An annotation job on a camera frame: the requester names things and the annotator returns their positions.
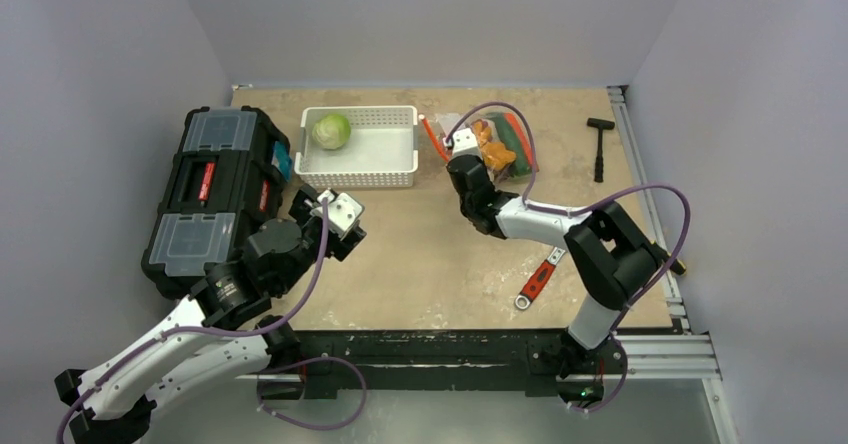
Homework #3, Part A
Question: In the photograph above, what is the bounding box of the black toolbox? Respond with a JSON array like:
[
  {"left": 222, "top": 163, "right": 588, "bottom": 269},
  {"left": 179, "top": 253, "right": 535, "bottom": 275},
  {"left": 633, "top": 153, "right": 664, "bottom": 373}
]
[{"left": 141, "top": 106, "right": 292, "bottom": 300}]

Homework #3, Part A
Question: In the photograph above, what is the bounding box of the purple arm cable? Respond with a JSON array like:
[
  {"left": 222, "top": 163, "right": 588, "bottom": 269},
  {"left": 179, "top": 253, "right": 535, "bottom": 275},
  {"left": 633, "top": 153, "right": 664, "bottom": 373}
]
[
  {"left": 56, "top": 192, "right": 368, "bottom": 444},
  {"left": 445, "top": 101, "right": 692, "bottom": 414}
]

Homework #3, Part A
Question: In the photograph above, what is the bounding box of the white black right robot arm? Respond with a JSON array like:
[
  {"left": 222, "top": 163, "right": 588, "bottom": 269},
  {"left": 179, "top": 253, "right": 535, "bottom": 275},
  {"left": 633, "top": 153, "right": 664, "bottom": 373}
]
[{"left": 446, "top": 155, "right": 668, "bottom": 371}]

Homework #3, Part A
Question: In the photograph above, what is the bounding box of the green cabbage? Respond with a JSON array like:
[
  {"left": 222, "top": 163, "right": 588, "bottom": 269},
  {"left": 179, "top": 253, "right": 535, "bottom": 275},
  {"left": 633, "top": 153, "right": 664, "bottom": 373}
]
[{"left": 311, "top": 113, "right": 352, "bottom": 151}]

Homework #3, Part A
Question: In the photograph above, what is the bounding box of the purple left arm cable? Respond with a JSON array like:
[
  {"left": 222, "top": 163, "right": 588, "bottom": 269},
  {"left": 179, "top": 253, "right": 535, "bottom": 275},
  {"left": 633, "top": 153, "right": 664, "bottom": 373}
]
[{"left": 56, "top": 192, "right": 368, "bottom": 444}]

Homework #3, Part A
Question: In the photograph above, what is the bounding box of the green cucumber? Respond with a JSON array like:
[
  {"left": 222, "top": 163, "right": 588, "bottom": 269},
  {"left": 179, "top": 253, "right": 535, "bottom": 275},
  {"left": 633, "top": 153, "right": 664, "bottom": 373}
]
[{"left": 490, "top": 113, "right": 532, "bottom": 178}]

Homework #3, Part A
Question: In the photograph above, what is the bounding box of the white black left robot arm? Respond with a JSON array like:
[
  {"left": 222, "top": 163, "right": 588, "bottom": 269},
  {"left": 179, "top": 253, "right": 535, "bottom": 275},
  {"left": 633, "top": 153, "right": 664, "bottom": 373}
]
[{"left": 55, "top": 185, "right": 365, "bottom": 443}]

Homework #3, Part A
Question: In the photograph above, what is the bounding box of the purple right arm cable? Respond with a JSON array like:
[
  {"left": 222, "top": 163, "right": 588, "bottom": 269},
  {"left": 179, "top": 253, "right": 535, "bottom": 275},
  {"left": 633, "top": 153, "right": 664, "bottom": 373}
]
[{"left": 445, "top": 101, "right": 692, "bottom": 414}]

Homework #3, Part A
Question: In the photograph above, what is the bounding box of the orange carrot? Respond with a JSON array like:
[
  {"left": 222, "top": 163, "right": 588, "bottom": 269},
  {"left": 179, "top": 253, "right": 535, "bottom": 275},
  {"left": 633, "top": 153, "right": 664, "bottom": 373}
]
[{"left": 504, "top": 113, "right": 537, "bottom": 169}]

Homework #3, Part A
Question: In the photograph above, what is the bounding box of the black hammer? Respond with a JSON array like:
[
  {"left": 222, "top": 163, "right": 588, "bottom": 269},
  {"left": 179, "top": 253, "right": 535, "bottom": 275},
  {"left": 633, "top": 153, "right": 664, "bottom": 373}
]
[{"left": 586, "top": 117, "right": 615, "bottom": 183}]

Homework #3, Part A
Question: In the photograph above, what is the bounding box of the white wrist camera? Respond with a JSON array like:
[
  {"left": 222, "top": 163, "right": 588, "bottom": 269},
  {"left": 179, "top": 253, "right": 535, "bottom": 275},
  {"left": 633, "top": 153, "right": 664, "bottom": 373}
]
[
  {"left": 313, "top": 189, "right": 365, "bottom": 239},
  {"left": 443, "top": 128, "right": 481, "bottom": 160}
]

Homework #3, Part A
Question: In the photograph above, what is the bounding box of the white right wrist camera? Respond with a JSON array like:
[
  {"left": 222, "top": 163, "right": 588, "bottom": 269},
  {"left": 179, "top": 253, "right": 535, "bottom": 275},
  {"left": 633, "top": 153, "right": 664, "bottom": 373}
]
[{"left": 443, "top": 128, "right": 481, "bottom": 160}]

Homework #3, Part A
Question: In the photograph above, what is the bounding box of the red adjustable wrench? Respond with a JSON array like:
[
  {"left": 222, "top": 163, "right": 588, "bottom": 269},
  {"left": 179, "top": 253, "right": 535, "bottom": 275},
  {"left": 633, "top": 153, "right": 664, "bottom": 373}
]
[{"left": 514, "top": 247, "right": 567, "bottom": 311}]

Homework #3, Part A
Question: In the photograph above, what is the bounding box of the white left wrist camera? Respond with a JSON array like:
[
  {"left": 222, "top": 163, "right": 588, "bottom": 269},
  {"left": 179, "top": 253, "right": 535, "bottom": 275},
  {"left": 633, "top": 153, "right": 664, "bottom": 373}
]
[{"left": 313, "top": 189, "right": 365, "bottom": 239}]

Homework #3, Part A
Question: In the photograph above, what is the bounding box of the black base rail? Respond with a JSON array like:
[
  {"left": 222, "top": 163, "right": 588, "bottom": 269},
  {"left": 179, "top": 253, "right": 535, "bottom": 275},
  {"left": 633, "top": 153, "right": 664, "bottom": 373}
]
[{"left": 256, "top": 329, "right": 629, "bottom": 404}]

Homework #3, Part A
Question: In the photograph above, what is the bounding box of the white plastic basket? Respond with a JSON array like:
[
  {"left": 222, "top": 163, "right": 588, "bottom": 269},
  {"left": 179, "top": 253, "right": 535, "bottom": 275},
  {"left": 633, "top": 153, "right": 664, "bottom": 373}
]
[{"left": 294, "top": 105, "right": 419, "bottom": 188}]

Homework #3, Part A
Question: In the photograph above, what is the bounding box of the clear zip top bag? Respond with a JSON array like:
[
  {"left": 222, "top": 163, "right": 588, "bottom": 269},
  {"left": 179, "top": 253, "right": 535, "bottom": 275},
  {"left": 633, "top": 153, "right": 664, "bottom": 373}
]
[{"left": 418, "top": 111, "right": 539, "bottom": 182}]

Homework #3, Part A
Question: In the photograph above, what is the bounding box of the yellow black screwdriver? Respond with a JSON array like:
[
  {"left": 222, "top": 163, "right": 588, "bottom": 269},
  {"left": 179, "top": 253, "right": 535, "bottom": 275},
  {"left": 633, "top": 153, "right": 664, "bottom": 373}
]
[{"left": 651, "top": 241, "right": 687, "bottom": 276}]

